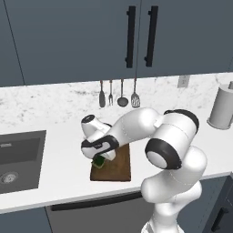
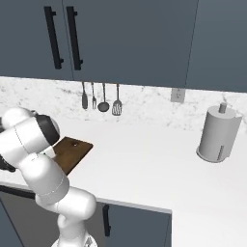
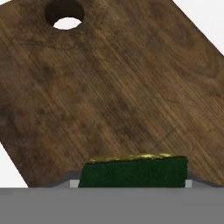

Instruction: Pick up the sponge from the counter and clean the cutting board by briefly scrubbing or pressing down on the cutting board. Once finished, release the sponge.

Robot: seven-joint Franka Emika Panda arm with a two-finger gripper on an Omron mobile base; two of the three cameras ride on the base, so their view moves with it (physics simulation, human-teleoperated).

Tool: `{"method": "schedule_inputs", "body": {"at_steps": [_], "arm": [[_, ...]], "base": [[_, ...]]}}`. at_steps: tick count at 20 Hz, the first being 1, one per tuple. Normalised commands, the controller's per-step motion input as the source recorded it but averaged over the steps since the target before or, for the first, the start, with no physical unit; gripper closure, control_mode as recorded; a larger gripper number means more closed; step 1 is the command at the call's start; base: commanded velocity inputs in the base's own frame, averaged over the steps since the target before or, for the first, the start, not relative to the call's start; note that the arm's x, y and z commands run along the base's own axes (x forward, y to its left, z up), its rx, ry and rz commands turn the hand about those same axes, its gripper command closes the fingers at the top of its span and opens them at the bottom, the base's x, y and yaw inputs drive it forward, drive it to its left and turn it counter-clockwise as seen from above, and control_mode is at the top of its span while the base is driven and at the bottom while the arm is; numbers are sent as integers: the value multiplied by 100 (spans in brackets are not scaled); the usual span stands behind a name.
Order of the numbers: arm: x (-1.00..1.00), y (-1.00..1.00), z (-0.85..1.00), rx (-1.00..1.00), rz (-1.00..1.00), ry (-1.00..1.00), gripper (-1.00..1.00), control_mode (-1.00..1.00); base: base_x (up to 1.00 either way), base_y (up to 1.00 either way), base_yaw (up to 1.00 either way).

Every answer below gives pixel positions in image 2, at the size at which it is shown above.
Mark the grey dishwasher front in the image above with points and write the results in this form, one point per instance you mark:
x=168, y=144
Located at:
x=29, y=222

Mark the grey hanging slotted spatula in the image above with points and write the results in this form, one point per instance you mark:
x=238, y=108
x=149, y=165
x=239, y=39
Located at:
x=117, y=107

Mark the dark blue base cupboard door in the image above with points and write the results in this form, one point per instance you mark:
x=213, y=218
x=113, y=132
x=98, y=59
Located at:
x=141, y=228

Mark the dark blue wall cupboard door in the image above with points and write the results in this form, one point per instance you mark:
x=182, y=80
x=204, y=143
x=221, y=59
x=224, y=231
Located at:
x=135, y=41
x=25, y=38

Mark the brown wooden cutting board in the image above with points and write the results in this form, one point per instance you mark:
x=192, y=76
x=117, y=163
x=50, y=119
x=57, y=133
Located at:
x=71, y=151

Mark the dark blue tall cupboard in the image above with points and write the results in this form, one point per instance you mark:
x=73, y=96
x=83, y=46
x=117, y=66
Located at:
x=218, y=45

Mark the grey hanging ladle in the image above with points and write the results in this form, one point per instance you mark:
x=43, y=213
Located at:
x=103, y=104

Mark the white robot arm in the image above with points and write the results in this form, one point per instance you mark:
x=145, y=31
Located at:
x=38, y=167

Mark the grey hanging spoon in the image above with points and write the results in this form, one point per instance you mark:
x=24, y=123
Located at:
x=84, y=99

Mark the white paper towel roll holder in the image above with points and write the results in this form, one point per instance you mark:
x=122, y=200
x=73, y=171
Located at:
x=218, y=134

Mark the grey wall socket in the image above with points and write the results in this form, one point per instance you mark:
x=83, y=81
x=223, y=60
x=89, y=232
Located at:
x=178, y=95

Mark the grey hanging fork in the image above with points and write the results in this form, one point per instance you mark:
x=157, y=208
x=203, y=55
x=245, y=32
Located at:
x=94, y=99

